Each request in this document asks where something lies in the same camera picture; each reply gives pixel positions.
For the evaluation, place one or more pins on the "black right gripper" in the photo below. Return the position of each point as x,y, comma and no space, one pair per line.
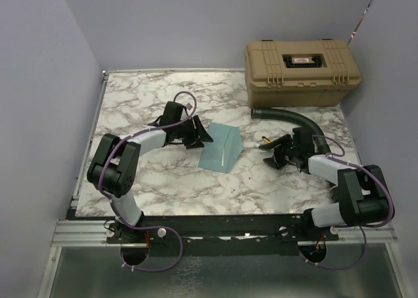
277,161

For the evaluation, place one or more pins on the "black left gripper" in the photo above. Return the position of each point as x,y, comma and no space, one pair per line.
202,134

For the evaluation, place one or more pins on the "light blue paper envelope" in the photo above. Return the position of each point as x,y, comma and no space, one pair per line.
225,137

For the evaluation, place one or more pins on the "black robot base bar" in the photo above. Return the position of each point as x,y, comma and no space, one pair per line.
230,235

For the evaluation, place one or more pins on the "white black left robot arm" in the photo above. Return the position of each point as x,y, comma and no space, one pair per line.
114,165

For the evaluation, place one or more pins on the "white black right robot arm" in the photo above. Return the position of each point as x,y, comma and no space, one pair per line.
360,194

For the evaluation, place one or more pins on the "yellow utility knife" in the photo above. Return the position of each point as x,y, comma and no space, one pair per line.
267,140

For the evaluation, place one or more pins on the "tan plastic tool case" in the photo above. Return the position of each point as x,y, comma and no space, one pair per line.
299,73

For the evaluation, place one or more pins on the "aluminium rail frame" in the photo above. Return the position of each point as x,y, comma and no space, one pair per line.
361,263

